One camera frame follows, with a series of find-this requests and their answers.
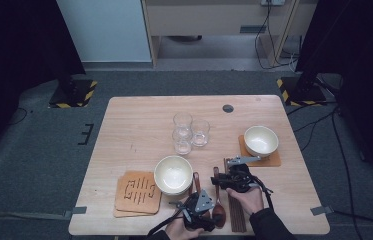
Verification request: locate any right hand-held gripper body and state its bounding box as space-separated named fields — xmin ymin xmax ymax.
xmin=223 ymin=155 xmax=262 ymax=194

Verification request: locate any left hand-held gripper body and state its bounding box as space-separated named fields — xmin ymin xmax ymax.
xmin=169 ymin=189 xmax=216 ymax=233

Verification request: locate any brown wooden spoon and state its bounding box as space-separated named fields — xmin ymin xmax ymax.
xmin=192 ymin=171 xmax=203 ymax=198
xmin=212 ymin=166 xmax=227 ymax=229

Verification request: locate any row of brown chopsticks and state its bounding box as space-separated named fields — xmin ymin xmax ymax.
xmin=223 ymin=157 xmax=248 ymax=233

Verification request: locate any carved wooden coaster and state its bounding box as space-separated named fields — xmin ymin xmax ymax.
xmin=112 ymin=175 xmax=160 ymax=219
xmin=115 ymin=170 xmax=163 ymax=215
xmin=238 ymin=134 xmax=282 ymax=168

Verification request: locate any cream ceramic bowl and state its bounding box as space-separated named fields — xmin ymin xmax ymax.
xmin=158 ymin=186 xmax=193 ymax=197
xmin=243 ymin=125 xmax=280 ymax=158
xmin=153 ymin=155 xmax=194 ymax=195

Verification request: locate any person's left hand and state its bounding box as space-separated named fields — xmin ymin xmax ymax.
xmin=165 ymin=216 xmax=206 ymax=240

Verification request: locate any person's right hand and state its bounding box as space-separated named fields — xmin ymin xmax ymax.
xmin=226 ymin=185 xmax=265 ymax=216

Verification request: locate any clear drinking glass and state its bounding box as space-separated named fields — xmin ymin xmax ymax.
xmin=171 ymin=127 xmax=194 ymax=156
xmin=173 ymin=112 xmax=194 ymax=133
xmin=191 ymin=119 xmax=211 ymax=148

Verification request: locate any black stand with hazard tape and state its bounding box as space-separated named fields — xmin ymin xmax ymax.
xmin=48 ymin=63 xmax=99 ymax=109
xmin=276 ymin=59 xmax=328 ymax=108

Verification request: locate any light wooden desk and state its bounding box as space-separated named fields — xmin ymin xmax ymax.
xmin=140 ymin=0 xmax=320 ymax=69

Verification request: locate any black curtain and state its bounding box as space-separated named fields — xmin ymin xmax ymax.
xmin=295 ymin=0 xmax=373 ymax=188
xmin=0 ymin=0 xmax=87 ymax=168

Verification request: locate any white panel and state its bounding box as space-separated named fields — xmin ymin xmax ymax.
xmin=56 ymin=0 xmax=152 ymax=63

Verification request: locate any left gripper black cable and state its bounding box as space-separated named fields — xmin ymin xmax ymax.
xmin=147 ymin=208 xmax=188 ymax=238

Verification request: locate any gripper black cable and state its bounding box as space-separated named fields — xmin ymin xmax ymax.
xmin=147 ymin=208 xmax=188 ymax=238
xmin=253 ymin=181 xmax=275 ymax=211

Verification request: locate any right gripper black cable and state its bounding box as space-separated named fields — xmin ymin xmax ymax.
xmin=253 ymin=181 xmax=275 ymax=211

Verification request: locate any black floor cable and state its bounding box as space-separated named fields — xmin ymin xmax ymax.
xmin=7 ymin=106 xmax=34 ymax=127
xmin=332 ymin=209 xmax=373 ymax=231
xmin=286 ymin=100 xmax=339 ymax=118
xmin=330 ymin=106 xmax=363 ymax=240

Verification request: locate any grey desk handle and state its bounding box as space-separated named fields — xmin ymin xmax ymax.
xmin=239 ymin=24 xmax=267 ymax=34

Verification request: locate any black hanging cable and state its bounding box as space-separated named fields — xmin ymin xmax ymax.
xmin=254 ymin=0 xmax=298 ymax=71

